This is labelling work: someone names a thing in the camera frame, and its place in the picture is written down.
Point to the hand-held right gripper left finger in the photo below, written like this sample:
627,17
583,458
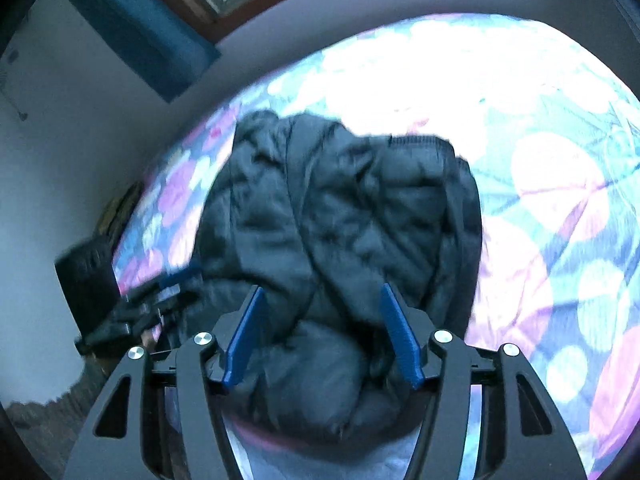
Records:
245,335

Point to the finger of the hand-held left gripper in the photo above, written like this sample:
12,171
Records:
180,277
155,302

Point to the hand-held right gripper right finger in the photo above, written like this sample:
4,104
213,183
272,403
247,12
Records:
402,335

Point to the black puffer jacket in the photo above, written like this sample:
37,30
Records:
340,220

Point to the polka dot blanket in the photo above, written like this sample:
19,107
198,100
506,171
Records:
525,160

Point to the blue curtain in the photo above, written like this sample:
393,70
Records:
135,30

